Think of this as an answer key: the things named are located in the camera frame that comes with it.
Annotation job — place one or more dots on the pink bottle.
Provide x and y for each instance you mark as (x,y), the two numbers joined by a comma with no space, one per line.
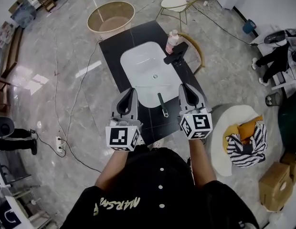
(172,40)

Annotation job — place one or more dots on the black and white striped bag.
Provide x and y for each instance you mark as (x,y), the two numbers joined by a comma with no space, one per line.
(248,151)

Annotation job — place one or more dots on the white power strip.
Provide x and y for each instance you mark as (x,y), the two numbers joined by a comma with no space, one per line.
(59,144)

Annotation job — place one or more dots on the round tan glass-top table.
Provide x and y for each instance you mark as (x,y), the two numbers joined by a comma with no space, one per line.
(109,20)

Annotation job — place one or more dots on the long wooden bench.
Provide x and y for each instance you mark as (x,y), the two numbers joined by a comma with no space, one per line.
(12,54)

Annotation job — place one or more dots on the person's patterned shoe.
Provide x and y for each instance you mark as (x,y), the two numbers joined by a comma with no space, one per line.
(157,143)

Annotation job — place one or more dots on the white sink basin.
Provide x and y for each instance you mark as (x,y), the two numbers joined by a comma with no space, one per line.
(145,68)

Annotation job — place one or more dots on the white seat green frame chair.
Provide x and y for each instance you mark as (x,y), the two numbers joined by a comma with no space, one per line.
(174,2)

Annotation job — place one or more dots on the blue bin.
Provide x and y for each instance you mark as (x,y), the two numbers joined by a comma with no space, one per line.
(249,26)

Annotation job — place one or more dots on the person's left forearm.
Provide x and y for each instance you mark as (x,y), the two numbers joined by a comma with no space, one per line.
(112,168)

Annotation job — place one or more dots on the round grey fan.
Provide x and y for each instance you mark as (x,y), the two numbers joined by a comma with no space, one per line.
(3,128)

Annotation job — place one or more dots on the brown wooden chair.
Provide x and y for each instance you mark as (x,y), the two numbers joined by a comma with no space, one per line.
(1,94)

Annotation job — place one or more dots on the person's right forearm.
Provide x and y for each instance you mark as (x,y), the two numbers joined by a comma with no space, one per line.
(201,163)

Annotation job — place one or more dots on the gold curved-back chair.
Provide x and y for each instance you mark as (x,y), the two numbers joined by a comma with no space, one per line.
(198,48)

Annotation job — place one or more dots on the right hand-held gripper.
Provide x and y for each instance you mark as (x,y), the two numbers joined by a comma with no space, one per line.
(198,124)

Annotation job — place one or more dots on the grey painted canvas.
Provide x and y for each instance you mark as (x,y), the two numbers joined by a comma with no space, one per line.
(24,13)

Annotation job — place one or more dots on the black vanity unit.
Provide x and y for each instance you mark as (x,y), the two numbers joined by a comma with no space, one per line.
(112,54)

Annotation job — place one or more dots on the dark green squeegee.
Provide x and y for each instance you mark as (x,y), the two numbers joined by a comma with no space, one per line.
(161,102)

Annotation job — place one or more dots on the orange cushion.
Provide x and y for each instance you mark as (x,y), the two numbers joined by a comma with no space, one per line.
(248,129)

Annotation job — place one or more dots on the black faucet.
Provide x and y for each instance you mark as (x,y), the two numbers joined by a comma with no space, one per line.
(179,50)

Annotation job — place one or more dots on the small cardboard box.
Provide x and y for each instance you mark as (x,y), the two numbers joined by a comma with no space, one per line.
(292,163)

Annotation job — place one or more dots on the white lounge chair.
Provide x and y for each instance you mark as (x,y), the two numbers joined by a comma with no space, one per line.
(222,137)

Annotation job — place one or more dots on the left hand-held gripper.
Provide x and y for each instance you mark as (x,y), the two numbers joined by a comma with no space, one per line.
(119,137)

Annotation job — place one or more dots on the large cardboard box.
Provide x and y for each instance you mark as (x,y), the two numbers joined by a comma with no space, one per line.
(275,187)

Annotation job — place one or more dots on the person's black shirt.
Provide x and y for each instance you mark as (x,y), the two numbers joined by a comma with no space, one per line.
(157,194)

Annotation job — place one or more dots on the dark green table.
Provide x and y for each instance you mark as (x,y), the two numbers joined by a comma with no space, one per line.
(290,125)

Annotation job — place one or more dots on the black mesh waste basket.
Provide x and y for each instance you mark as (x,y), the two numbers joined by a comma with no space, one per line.
(273,99)

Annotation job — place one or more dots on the sink drain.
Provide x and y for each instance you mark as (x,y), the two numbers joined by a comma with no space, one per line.
(155,76)

